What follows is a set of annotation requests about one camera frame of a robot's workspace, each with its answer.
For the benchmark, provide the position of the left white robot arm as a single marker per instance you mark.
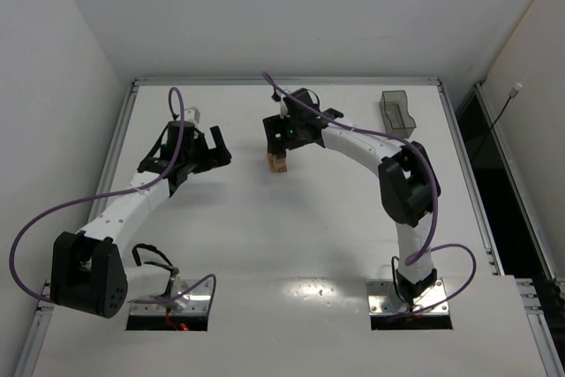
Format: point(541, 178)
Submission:
point(88, 273)

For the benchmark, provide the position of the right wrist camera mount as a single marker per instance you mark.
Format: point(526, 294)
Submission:
point(284, 107)

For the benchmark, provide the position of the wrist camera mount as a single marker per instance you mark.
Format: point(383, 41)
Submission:
point(284, 107)
point(192, 115)

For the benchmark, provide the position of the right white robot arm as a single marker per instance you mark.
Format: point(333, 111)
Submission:
point(409, 190)

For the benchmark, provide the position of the metal base plate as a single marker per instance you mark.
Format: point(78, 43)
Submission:
point(383, 301)
point(192, 304)

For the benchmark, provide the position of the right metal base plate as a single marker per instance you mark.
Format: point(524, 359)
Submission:
point(383, 301)

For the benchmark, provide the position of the long light wood block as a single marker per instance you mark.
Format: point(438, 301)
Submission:
point(276, 164)

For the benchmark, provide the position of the smoky transparent plastic bin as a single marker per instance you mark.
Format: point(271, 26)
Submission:
point(395, 114)

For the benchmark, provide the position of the aluminium table frame rail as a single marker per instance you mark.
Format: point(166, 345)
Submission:
point(289, 81)

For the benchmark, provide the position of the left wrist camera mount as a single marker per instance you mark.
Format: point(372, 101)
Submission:
point(192, 115)

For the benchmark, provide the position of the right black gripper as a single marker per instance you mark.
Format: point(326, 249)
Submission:
point(277, 135)

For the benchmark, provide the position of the black cable white plug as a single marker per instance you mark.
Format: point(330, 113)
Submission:
point(512, 94)

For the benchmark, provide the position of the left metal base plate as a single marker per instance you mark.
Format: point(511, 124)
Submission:
point(192, 304)

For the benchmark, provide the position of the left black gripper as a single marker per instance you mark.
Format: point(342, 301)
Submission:
point(205, 153)

